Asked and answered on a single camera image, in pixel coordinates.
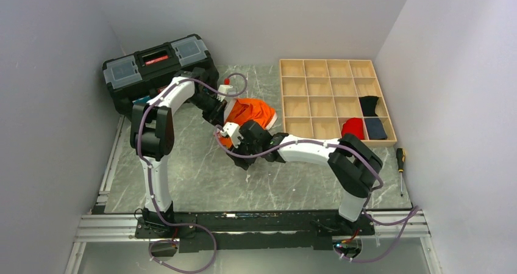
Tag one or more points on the yellow black screwdriver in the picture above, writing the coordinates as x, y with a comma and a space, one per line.
400, 157

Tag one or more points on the orange underwear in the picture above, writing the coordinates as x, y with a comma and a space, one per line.
241, 110

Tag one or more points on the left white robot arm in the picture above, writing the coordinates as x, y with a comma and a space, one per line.
152, 136

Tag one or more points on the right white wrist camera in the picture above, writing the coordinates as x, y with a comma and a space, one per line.
229, 135

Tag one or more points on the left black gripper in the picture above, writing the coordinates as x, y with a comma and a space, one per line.
216, 116

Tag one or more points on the wooden compartment tray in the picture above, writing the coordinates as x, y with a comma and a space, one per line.
319, 95

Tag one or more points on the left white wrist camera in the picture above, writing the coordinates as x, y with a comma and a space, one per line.
225, 89

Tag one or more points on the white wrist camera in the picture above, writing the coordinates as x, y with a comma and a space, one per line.
225, 89
229, 135

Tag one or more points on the dark blue rolled underwear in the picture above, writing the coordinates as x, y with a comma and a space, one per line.
375, 129

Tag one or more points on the black plastic toolbox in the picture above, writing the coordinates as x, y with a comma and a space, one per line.
144, 74

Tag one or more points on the red rolled underwear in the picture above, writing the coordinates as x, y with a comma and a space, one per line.
353, 126

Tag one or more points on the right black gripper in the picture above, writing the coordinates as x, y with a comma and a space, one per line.
243, 162

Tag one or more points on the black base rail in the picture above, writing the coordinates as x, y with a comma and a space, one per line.
246, 230

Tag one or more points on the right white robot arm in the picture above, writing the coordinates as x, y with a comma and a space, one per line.
355, 166

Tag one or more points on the black rolled underwear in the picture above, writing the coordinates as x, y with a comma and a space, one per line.
368, 105

